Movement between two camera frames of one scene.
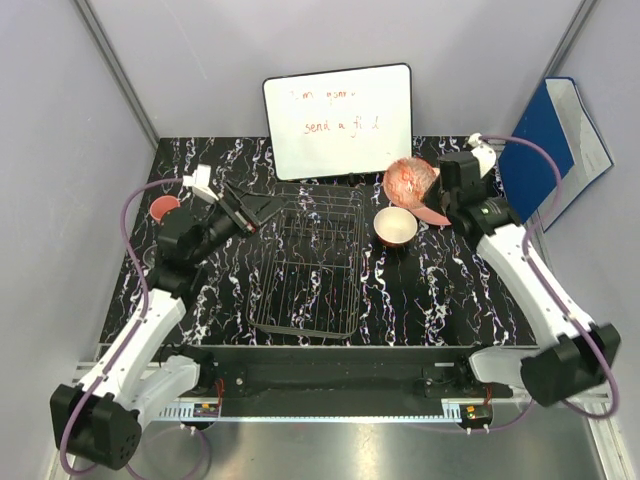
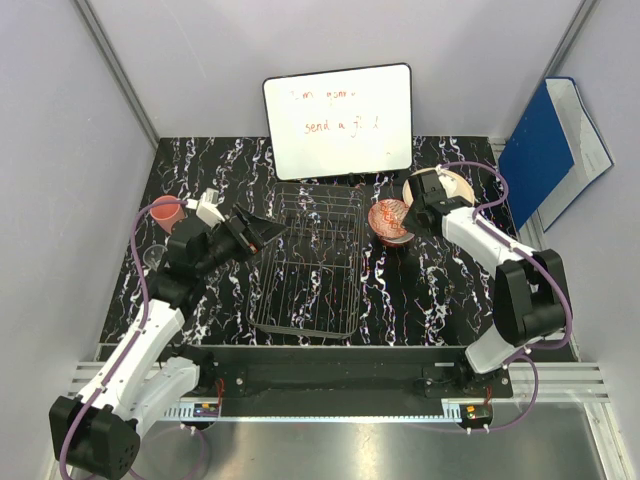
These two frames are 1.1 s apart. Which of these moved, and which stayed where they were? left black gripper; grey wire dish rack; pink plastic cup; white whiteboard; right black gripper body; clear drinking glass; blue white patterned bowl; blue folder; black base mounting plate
Moved: left black gripper; right black gripper body; blue white patterned bowl
Stayed: clear drinking glass; pink plastic cup; white whiteboard; grey wire dish rack; blue folder; black base mounting plate
